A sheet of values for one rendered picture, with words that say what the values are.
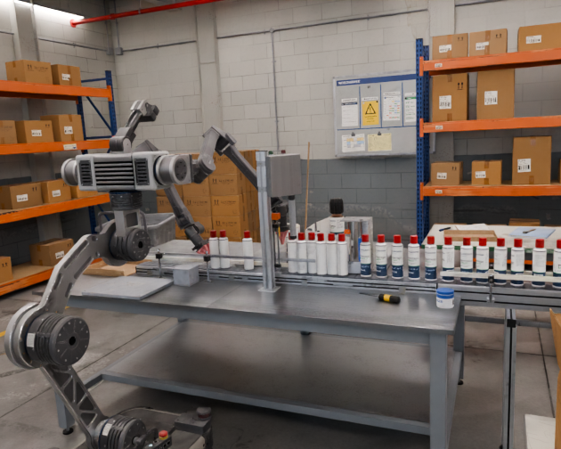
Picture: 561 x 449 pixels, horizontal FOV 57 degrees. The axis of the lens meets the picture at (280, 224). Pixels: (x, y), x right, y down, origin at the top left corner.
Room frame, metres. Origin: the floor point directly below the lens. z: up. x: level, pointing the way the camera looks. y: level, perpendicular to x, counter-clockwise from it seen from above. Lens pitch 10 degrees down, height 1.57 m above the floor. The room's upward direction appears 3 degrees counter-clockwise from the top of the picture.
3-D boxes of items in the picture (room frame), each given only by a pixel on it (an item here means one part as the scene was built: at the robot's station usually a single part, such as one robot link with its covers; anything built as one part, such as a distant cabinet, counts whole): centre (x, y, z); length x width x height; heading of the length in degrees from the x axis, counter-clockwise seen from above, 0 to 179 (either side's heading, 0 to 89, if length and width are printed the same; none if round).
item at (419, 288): (2.59, 0.05, 0.85); 1.65 x 0.11 x 0.05; 67
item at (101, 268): (2.98, 0.97, 0.85); 0.30 x 0.26 x 0.04; 67
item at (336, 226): (3.08, -0.34, 1.04); 0.09 x 0.09 x 0.29
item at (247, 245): (2.65, 0.18, 0.98); 0.05 x 0.05 x 0.20
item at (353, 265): (2.51, -0.37, 1.01); 0.14 x 0.13 x 0.26; 67
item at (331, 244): (2.47, -0.24, 0.98); 0.05 x 0.05 x 0.20
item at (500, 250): (2.17, -0.94, 0.98); 0.05 x 0.05 x 0.20
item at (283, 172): (2.47, -0.01, 1.38); 0.17 x 0.10 x 0.19; 122
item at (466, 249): (2.22, -0.81, 0.98); 0.05 x 0.05 x 0.20
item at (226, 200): (6.55, 0.86, 0.70); 1.20 x 0.82 x 1.39; 73
